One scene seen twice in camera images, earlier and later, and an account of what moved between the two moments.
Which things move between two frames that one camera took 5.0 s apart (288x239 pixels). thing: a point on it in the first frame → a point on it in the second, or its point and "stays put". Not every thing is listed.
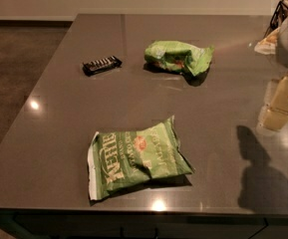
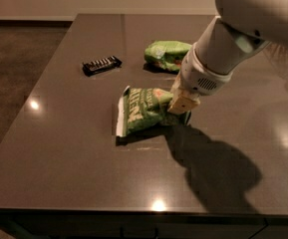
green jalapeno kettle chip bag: (124, 157) → (145, 109)
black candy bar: (101, 65) stays put
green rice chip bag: (178, 56) stays put
